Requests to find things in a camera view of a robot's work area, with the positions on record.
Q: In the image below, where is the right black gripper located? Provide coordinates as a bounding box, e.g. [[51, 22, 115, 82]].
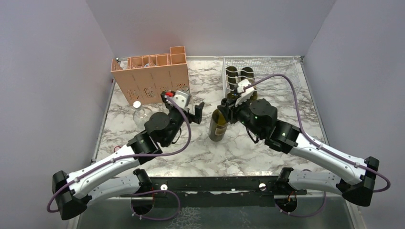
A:
[[218, 94, 264, 139]]

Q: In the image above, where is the green Primitivo wine bottle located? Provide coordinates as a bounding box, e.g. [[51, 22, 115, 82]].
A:
[[209, 109, 228, 142]]

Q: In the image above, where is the green wine bottle silver neck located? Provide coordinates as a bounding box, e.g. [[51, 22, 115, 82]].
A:
[[240, 67, 258, 102]]

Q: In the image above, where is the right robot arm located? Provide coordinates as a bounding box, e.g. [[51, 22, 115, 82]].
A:
[[217, 98, 379, 207]]

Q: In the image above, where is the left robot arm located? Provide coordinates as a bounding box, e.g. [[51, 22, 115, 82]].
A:
[[46, 90, 204, 220]]

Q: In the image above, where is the clear bottle silver cap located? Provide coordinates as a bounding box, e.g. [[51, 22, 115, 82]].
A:
[[133, 101, 153, 129]]

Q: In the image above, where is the peach plastic crate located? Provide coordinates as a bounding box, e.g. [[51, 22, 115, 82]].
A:
[[111, 46, 190, 106]]

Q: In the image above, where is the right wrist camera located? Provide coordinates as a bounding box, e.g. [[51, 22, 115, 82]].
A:
[[235, 79, 255, 107]]

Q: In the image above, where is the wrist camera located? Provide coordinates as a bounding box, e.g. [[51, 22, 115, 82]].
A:
[[163, 90, 192, 110], [235, 79, 255, 107]]

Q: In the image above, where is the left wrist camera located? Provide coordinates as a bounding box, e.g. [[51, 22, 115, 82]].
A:
[[163, 90, 192, 110]]

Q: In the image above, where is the white wire wine rack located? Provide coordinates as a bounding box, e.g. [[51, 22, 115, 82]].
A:
[[222, 56, 302, 102]]

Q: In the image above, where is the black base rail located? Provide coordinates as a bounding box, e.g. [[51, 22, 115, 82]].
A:
[[119, 176, 307, 210]]

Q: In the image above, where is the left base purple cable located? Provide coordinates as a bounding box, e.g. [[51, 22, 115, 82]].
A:
[[130, 188, 181, 222]]

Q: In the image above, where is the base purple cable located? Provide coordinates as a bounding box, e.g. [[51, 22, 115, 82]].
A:
[[274, 189, 327, 219], [130, 188, 181, 222]]

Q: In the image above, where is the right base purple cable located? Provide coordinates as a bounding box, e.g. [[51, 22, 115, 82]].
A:
[[274, 189, 327, 219]]

